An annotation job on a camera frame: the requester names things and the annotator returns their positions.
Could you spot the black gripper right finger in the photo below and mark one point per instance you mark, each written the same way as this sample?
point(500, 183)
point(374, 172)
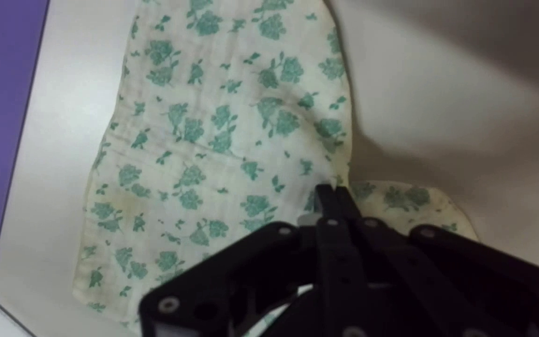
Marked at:
point(457, 281)

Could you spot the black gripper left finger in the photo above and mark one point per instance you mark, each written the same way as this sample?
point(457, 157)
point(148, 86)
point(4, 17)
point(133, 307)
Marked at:
point(262, 273)

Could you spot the green floral white cloth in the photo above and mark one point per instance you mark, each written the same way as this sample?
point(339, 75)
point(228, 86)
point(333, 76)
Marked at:
point(219, 142)

